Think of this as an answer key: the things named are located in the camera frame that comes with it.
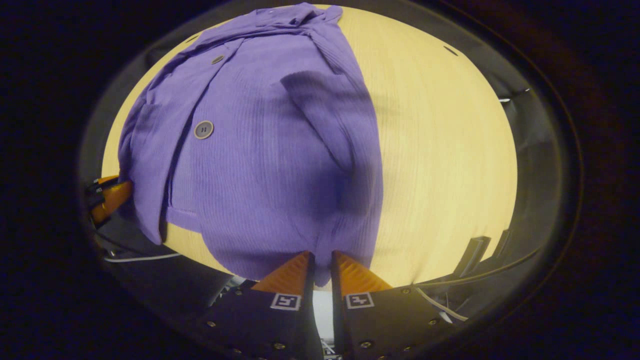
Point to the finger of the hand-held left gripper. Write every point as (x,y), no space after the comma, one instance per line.
(114,200)

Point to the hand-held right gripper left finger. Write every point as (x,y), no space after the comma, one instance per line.
(260,325)

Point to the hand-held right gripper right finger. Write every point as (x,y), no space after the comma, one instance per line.
(385,325)

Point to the purple button shirt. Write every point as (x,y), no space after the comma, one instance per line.
(260,175)

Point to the dark bar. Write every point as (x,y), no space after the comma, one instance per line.
(502,242)
(472,256)

